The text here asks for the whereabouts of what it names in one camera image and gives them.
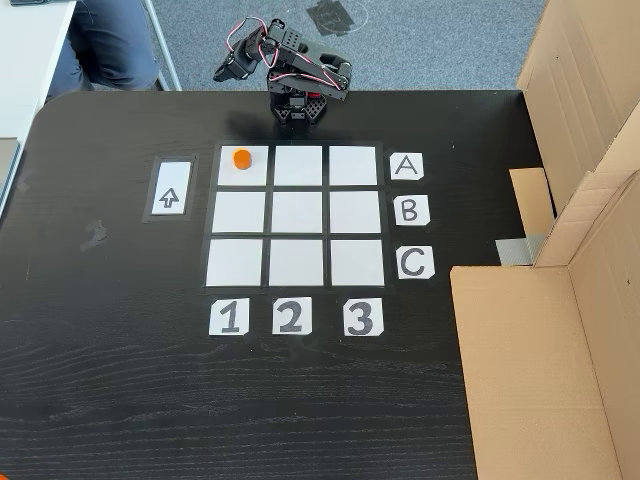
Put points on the white side table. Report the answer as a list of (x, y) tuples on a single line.
[(25, 60)]

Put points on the clear tape scraps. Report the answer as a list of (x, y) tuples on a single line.
[(95, 236)]

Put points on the round orange token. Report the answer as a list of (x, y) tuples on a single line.
[(242, 159)]

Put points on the white arrow paper sheet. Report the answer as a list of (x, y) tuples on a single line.
[(171, 187)]

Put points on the paper sheet number 3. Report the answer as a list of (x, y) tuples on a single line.
[(363, 317)]

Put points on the large brown cardboard screen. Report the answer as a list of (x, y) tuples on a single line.
[(540, 360)]

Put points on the paper sheet letter C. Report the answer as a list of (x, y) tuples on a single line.
[(415, 263)]

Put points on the black tape patch on floor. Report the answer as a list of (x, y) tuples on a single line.
[(330, 17)]

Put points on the grey tape at cardboard foot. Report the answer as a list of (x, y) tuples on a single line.
[(520, 250)]

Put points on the white nine-square grid sheet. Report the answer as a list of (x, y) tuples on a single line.
[(295, 215)]

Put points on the paper sheet number 2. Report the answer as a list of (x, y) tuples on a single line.
[(291, 316)]

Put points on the paper sheet letter B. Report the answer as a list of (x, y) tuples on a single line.
[(411, 210)]

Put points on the person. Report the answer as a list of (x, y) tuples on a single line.
[(110, 45)]

